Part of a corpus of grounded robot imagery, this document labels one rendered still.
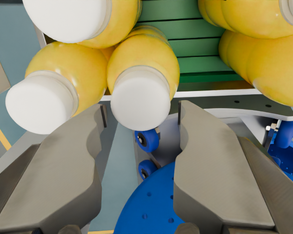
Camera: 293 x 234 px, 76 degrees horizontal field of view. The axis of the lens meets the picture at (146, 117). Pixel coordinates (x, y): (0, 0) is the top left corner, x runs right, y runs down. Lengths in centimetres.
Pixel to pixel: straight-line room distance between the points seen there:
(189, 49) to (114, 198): 189
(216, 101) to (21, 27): 125
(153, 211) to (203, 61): 22
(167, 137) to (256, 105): 15
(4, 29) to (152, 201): 135
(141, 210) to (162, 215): 3
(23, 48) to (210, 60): 126
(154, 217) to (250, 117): 21
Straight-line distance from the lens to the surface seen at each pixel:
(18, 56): 147
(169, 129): 32
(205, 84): 26
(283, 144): 33
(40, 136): 92
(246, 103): 33
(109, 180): 187
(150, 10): 29
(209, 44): 31
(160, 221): 25
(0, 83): 24
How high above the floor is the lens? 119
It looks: 59 degrees down
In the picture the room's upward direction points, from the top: 178 degrees counter-clockwise
